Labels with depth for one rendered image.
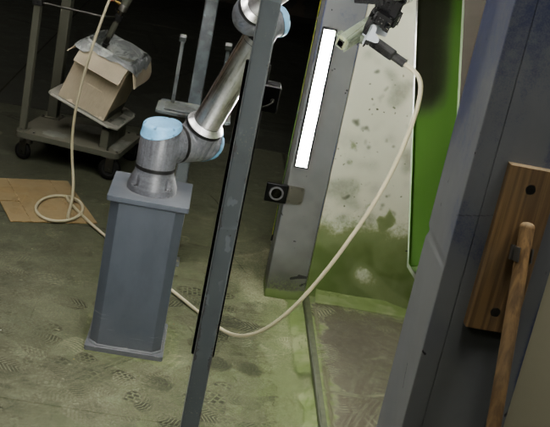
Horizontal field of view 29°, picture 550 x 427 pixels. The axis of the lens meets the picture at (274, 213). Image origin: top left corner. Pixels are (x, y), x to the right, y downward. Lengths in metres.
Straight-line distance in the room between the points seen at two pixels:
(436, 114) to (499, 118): 2.46
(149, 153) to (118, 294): 0.56
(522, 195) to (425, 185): 2.51
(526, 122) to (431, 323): 0.38
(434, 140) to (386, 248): 0.84
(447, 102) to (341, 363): 1.14
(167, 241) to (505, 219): 2.38
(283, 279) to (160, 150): 1.20
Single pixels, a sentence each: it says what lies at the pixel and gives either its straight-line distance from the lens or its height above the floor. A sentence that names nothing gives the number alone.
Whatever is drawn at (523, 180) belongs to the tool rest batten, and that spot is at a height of 1.52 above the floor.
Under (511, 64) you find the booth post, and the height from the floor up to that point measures 1.70.
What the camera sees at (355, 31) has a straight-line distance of 3.54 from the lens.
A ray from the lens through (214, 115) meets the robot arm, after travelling 3.99.
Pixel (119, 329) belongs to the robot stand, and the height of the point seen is 0.10.
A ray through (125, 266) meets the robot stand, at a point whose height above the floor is 0.37.
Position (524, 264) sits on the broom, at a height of 1.40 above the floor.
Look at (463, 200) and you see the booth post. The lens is 1.77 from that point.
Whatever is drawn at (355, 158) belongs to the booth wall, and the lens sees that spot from 4.74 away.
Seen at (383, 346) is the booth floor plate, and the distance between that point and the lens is 4.62.
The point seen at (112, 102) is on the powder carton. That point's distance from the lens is 6.02.
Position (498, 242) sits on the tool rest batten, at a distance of 1.78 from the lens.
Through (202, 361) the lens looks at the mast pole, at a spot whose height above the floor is 0.62.
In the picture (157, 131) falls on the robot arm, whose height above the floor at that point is 0.89.
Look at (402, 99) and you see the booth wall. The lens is 4.69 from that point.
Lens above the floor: 1.95
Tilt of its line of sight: 19 degrees down
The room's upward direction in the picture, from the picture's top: 12 degrees clockwise
